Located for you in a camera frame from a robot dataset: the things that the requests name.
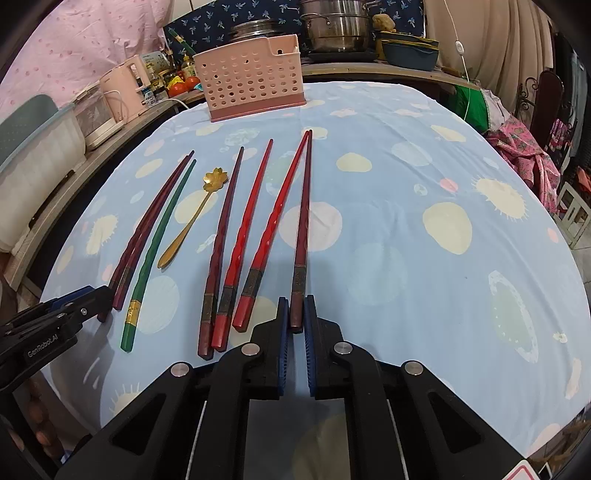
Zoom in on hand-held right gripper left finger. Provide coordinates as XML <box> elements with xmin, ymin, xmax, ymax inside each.
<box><xmin>54</xmin><ymin>296</ymin><xmax>289</xmax><ymax>480</ymax></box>

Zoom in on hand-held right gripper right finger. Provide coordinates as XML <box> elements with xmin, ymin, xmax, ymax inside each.
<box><xmin>302</xmin><ymin>295</ymin><xmax>532</xmax><ymax>480</ymax></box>

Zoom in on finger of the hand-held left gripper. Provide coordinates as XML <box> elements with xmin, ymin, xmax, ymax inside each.
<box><xmin>39</xmin><ymin>285</ymin><xmax>95</xmax><ymax>311</ymax></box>
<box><xmin>0</xmin><ymin>286</ymin><xmax>115</xmax><ymax>343</ymax></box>

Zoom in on purplish dark red chopstick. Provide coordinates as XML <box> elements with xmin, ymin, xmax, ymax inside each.
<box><xmin>113</xmin><ymin>150</ymin><xmax>195</xmax><ymax>311</ymax></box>

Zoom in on green chopstick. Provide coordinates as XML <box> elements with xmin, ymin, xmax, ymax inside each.
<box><xmin>119</xmin><ymin>159</ymin><xmax>198</xmax><ymax>354</ymax></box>

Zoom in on bright red chopstick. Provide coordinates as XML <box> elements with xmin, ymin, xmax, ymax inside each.
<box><xmin>211</xmin><ymin>138</ymin><xmax>274</xmax><ymax>349</ymax></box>
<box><xmin>232</xmin><ymin>131</ymin><xmax>310</xmax><ymax>331</ymax></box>

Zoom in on gold flower spoon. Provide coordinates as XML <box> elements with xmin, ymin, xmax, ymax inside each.
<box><xmin>158</xmin><ymin>167</ymin><xmax>230</xmax><ymax>270</ymax></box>

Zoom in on pink perforated utensil basket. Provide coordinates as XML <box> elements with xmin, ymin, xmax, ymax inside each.
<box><xmin>193</xmin><ymin>34</ymin><xmax>306</xmax><ymax>123</ymax></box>

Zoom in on person's left hand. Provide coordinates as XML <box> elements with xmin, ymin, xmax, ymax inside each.
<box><xmin>25</xmin><ymin>369</ymin><xmax>61</xmax><ymax>462</ymax></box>

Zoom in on blue spotted tablecloth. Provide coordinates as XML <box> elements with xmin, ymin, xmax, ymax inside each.
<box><xmin>41</xmin><ymin>80</ymin><xmax>587</xmax><ymax>457</ymax></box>

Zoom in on white storage box teal lid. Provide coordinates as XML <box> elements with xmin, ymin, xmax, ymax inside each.
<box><xmin>0</xmin><ymin>95</ymin><xmax>88</xmax><ymax>252</ymax></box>

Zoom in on white countertop appliance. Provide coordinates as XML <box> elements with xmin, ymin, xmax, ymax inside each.
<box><xmin>74</xmin><ymin>85</ymin><xmax>124</xmax><ymax>151</ymax></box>

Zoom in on pink electric kettle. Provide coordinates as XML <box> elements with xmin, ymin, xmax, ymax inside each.
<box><xmin>99</xmin><ymin>54</ymin><xmax>153</xmax><ymax>124</ymax></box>

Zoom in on printed canister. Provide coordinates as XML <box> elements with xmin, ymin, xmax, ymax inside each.
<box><xmin>142</xmin><ymin>52</ymin><xmax>168</xmax><ymax>75</ymax></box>

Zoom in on pink dotted cloth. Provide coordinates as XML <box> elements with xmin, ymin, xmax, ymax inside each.
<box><xmin>0</xmin><ymin>0</ymin><xmax>171</xmax><ymax>121</ymax></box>

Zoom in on green cloth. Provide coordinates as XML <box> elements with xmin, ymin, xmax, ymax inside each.
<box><xmin>455</xmin><ymin>85</ymin><xmax>490</xmax><ymax>130</ymax></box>

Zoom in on pink floral clothes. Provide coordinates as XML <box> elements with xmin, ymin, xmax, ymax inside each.
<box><xmin>485</xmin><ymin>115</ymin><xmax>561</xmax><ymax>213</ymax></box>

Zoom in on white stool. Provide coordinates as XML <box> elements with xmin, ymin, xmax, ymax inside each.
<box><xmin>556</xmin><ymin>182</ymin><xmax>591</xmax><ymax>250</ymax></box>

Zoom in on blue baking dish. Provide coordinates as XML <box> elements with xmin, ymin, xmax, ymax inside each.
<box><xmin>376</xmin><ymin>30</ymin><xmax>440</xmax><ymax>71</ymax></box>

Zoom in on steel pot with lid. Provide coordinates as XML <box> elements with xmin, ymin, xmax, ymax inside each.
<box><xmin>228</xmin><ymin>18</ymin><xmax>289</xmax><ymax>40</ymax></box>

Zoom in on stacked steel steamer pot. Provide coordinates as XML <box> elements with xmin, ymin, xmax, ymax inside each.
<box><xmin>299</xmin><ymin>0</ymin><xmax>375</xmax><ymax>54</ymax></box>

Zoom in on dark wooden chair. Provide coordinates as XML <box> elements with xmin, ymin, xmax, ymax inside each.
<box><xmin>517</xmin><ymin>69</ymin><xmax>566</xmax><ymax>153</ymax></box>

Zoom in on beige curtain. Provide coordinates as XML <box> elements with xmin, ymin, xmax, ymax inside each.
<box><xmin>425</xmin><ymin>0</ymin><xmax>555</xmax><ymax>84</ymax></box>

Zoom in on hanging dark clothes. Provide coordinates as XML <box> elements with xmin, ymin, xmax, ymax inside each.
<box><xmin>554</xmin><ymin>32</ymin><xmax>591</xmax><ymax>153</ymax></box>

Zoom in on white power cord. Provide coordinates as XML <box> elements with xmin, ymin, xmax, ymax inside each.
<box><xmin>150</xmin><ymin>96</ymin><xmax>191</xmax><ymax>110</ymax></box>

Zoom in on white cable with switch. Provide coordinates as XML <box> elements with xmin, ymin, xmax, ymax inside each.
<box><xmin>443</xmin><ymin>0</ymin><xmax>483</xmax><ymax>123</ymax></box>

